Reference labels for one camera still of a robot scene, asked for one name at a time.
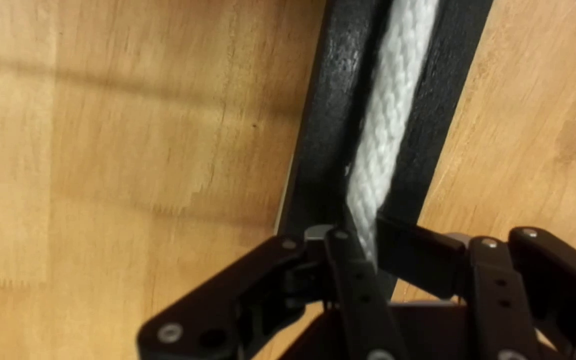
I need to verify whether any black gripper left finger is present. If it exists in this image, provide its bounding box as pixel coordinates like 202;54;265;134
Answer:
135;223;407;360

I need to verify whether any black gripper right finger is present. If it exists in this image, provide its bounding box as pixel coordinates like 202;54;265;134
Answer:
377;215;576;360

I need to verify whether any white braided rope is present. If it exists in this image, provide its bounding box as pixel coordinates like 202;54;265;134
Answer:
343;0;440;263

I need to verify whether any black channel rail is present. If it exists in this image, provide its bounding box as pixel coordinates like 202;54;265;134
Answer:
277;0;493;235

